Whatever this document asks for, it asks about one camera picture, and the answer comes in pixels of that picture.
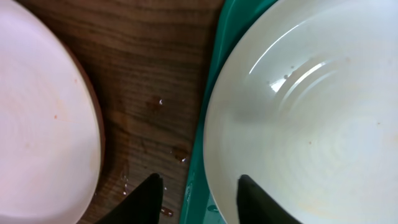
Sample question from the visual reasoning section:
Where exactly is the teal plastic tray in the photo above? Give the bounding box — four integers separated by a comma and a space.
178, 0, 277, 224

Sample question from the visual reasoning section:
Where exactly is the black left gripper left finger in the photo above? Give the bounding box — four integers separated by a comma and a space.
96, 173, 164, 224

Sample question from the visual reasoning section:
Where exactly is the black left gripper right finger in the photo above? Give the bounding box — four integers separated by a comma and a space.
236, 175, 300, 224

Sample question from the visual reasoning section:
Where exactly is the white plate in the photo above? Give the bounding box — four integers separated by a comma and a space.
1, 1, 103, 223
203, 0, 397, 223

